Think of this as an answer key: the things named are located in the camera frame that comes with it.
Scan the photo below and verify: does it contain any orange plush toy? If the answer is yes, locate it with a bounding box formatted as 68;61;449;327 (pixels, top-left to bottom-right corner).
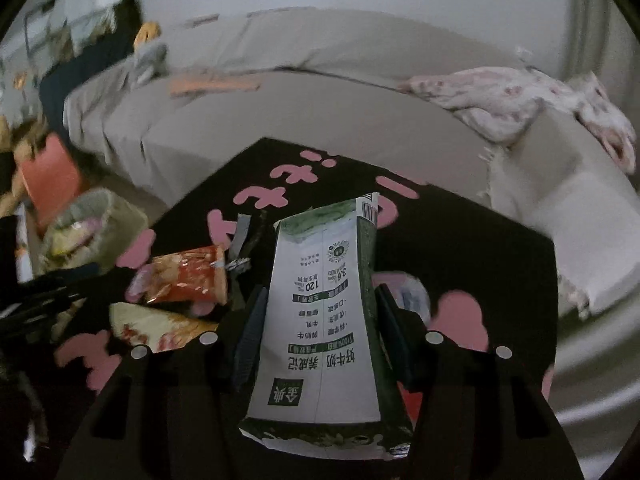
135;21;162;47

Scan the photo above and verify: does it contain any dark cabinet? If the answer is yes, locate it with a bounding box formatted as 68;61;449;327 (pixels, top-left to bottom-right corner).
39;0;147;134

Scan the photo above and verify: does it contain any pink floral blanket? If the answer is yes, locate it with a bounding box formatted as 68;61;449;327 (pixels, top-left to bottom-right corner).
397;66;639;177

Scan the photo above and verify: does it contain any green white milk carton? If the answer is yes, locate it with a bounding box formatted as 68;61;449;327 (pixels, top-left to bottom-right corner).
238;192;416;462

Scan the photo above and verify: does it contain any trash bin with plastic bag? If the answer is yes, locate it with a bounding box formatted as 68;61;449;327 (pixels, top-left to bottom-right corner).
39;188;149;277

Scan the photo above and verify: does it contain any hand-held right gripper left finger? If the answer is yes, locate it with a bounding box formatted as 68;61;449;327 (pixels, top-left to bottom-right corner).
55;284;272;480

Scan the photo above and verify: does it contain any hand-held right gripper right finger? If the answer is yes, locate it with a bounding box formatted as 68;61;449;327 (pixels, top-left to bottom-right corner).
374;283;587;480

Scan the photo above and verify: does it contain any white blue wrapper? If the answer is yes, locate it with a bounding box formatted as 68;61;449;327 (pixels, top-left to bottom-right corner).
372;272;432;327

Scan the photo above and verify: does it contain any pink flat paddle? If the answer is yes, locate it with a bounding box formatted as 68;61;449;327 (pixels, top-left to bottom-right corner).
169;72;262;97

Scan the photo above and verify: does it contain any grey curtain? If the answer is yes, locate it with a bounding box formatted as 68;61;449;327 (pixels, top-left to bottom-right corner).
564;0;640;83

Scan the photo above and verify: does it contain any silver wrapper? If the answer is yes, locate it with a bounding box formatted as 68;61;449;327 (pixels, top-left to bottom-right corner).
222;211;272;274

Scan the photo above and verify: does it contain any yellow red snack packet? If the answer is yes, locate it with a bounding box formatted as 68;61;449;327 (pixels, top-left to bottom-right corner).
108;302;221;354

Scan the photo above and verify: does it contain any black pink printed tablecloth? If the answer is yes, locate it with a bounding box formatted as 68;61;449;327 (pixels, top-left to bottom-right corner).
52;137;559;412

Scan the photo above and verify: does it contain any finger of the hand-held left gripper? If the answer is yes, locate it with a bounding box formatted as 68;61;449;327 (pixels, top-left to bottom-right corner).
0;300;85;344
15;261;107;302

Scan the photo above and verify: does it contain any grey plush toy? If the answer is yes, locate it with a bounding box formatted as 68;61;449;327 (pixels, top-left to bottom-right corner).
131;41;169;79

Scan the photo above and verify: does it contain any grey sofa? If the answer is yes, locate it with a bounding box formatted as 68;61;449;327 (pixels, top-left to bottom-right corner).
64;7;640;322

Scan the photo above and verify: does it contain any red child chair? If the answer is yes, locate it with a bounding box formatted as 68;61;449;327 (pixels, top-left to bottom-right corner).
16;133;84;227

